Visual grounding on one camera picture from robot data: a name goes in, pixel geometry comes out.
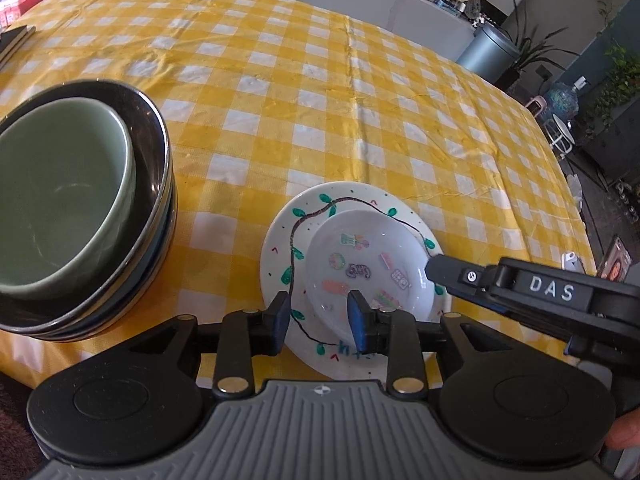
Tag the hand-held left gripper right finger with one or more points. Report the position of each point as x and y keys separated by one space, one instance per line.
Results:
x=356 y=320

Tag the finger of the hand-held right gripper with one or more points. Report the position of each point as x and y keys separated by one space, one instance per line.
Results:
x=530 y=320
x=457 y=277

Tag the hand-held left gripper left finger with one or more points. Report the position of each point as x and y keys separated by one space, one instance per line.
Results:
x=282 y=320

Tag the small white sticker plate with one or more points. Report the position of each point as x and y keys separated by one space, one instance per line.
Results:
x=365 y=250

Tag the white fruit pattern plate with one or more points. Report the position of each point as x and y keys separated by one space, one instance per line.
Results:
x=285 y=245

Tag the dark blue bowl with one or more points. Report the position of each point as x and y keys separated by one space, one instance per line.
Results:
x=152 y=260

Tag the stainless steel bowl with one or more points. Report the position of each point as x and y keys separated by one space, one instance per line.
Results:
x=150 y=150

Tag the green ceramic bowl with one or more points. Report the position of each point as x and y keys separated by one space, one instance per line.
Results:
x=60 y=195

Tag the person's right hand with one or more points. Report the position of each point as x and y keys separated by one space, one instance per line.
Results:
x=625 y=435

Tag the white stool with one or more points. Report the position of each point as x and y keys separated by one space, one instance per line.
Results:
x=561 y=135

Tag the pink stool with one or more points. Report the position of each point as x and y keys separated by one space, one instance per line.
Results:
x=536 y=109

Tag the blue water jug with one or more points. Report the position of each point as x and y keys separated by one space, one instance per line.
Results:
x=562 y=97

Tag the yellow checked tablecloth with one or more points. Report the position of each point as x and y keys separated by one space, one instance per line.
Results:
x=320 y=105

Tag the hanging vine plant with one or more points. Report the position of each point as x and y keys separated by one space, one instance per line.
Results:
x=617 y=80

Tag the grey trash bin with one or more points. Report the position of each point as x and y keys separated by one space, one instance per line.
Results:
x=487 y=52

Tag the potted green plant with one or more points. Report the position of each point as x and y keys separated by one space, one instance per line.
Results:
x=535 y=45

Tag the white cabinet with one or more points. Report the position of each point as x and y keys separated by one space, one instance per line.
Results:
x=380 y=5

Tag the black notebook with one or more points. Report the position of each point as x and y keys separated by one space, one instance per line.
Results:
x=12 y=40

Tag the red box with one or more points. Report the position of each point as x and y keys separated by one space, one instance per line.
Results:
x=20 y=5

